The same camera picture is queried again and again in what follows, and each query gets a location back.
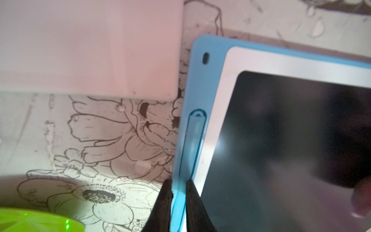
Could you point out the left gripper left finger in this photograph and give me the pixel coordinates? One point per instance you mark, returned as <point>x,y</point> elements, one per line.
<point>160,217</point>

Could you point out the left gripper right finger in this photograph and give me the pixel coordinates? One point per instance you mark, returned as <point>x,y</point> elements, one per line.
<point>197,219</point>

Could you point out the blue-edged drawing tablet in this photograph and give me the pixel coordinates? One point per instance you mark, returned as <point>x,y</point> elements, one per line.
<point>287,137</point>

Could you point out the white drawing tablet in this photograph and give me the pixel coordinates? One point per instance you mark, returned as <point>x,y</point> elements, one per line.
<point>128,49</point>

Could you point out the pink cloth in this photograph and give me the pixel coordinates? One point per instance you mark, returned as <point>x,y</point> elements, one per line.
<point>361,198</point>

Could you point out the blue stylus in tablet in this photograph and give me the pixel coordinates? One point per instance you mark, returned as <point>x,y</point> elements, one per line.
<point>193,136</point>

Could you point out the green trowel yellow handle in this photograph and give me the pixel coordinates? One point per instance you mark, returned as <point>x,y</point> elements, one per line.
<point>22,220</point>

